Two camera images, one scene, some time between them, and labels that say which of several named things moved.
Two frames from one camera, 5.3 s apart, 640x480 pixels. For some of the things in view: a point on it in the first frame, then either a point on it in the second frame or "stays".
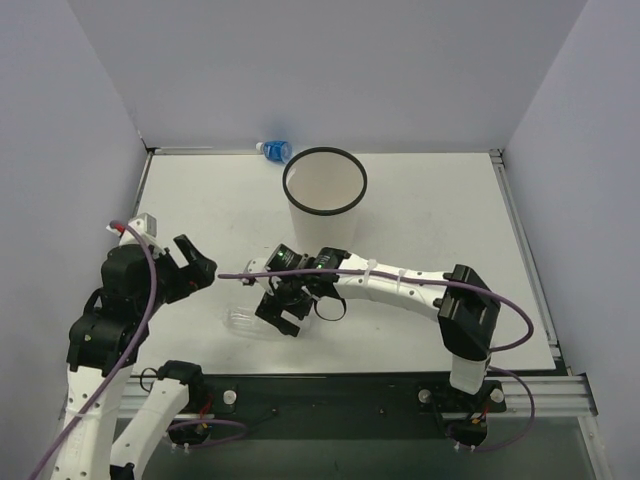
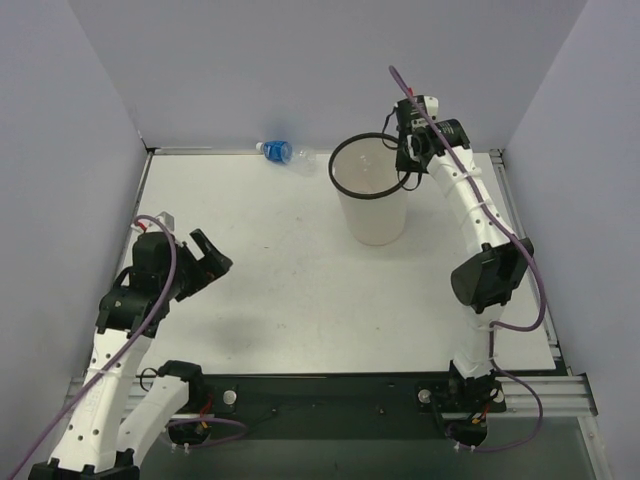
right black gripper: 279,306 → 405,156
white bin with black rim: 324,187 → 371,188
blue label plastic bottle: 276,150 stays
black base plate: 226,395 stays
